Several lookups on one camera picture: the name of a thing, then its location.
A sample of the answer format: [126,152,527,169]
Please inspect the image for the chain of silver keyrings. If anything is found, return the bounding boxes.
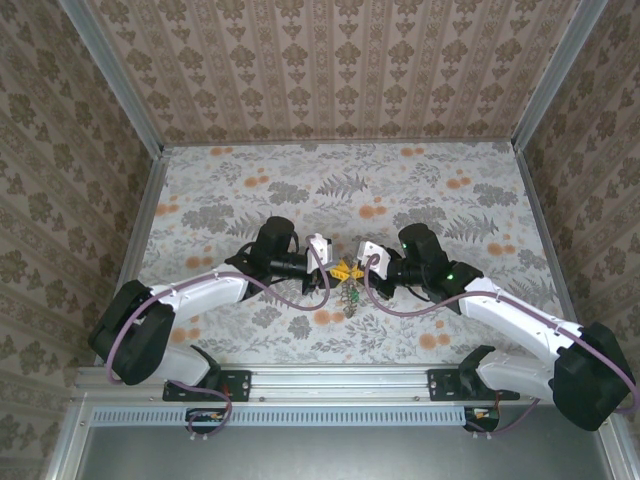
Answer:
[341,279,363,319]

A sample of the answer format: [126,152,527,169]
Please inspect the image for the black wiring connector box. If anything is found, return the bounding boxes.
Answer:
[185,407,227,435]
[462,405,501,432]

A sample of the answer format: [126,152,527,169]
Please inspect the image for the grey metal shelf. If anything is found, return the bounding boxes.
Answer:
[47,424,619,480]

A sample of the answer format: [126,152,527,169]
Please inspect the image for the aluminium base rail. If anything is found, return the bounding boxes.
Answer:
[74,364,526,405]

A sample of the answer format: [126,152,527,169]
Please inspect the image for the aluminium side rail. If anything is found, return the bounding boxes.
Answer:
[94,147,171,371]
[513,144,589,354]

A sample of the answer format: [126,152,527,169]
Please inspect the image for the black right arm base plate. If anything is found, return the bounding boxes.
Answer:
[427,368,519,402]

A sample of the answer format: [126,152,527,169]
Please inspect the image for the slotted grey cable duct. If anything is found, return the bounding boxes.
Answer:
[92,405,469,428]

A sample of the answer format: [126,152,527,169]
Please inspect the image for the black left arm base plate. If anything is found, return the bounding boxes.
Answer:
[162,368,252,402]

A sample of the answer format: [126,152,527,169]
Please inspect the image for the short purple cable loop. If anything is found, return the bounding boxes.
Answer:
[464,397,544,442]
[169,382,234,444]

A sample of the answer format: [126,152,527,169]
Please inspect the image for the aluminium corner post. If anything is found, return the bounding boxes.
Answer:
[57,0,166,154]
[510,0,609,151]

